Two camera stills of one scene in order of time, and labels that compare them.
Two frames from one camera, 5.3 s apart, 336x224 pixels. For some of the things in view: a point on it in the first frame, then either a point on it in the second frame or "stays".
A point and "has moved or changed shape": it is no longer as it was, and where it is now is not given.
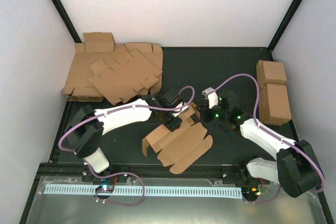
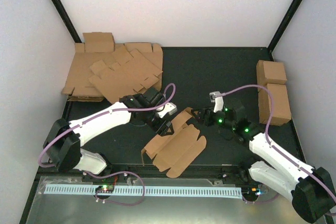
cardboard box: x=270 y=72 stays
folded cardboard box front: x=273 y=104 stays
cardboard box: x=179 y=148 has moved or changed shape
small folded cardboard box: x=98 y=42 stays
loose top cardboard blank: x=125 y=78 stays
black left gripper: x=176 y=124 -> x=161 y=128
